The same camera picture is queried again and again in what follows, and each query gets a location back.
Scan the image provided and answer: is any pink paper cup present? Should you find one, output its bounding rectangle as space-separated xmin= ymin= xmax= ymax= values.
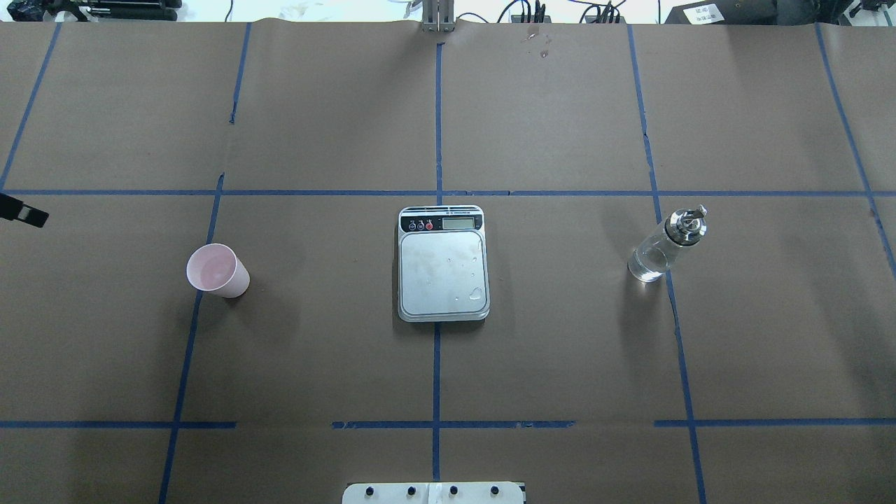
xmin=185 ymin=243 xmax=251 ymax=299

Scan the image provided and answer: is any glass sauce dispenser bottle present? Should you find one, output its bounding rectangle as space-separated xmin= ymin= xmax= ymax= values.
xmin=627 ymin=204 xmax=708 ymax=283

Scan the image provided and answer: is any silver digital kitchen scale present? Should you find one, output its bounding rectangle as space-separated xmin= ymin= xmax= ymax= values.
xmin=397 ymin=204 xmax=491 ymax=323

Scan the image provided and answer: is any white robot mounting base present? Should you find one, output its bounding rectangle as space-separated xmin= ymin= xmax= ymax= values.
xmin=342 ymin=481 xmax=527 ymax=503

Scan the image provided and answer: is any aluminium frame post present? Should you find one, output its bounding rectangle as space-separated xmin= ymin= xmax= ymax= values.
xmin=419 ymin=0 xmax=456 ymax=33

